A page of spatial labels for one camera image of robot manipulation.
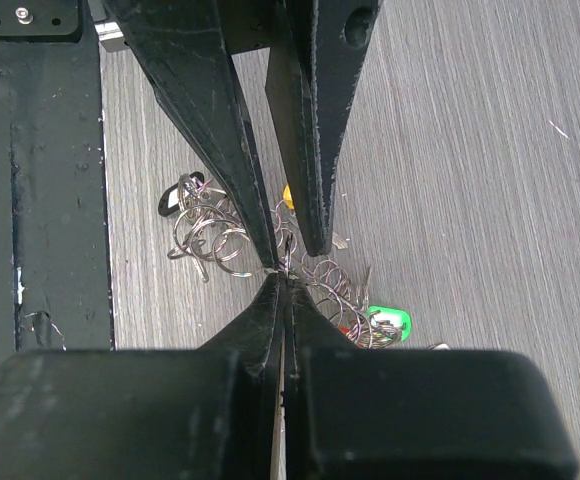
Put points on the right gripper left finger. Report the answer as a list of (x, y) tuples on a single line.
[(207, 413)]

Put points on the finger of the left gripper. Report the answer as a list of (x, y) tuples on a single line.
[(179, 46), (316, 57)]

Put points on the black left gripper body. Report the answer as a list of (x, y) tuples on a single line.
[(248, 25)]

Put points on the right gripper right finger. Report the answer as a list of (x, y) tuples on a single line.
[(353, 413)]

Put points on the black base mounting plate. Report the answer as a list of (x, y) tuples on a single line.
[(55, 286)]

